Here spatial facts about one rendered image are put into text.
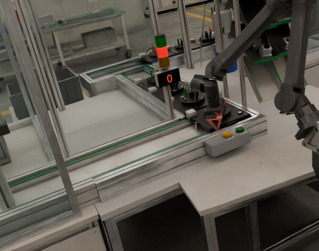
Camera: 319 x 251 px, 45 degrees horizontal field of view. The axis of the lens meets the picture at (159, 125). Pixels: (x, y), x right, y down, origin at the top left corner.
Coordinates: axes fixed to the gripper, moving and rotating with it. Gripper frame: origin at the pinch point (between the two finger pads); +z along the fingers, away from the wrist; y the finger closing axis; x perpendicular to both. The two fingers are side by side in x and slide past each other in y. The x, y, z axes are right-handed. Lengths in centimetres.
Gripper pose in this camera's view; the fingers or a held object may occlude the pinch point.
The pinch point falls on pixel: (218, 121)
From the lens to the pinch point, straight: 171.3
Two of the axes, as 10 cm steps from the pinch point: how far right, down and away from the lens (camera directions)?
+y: -2.5, 5.7, -7.8
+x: 9.4, -0.6, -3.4
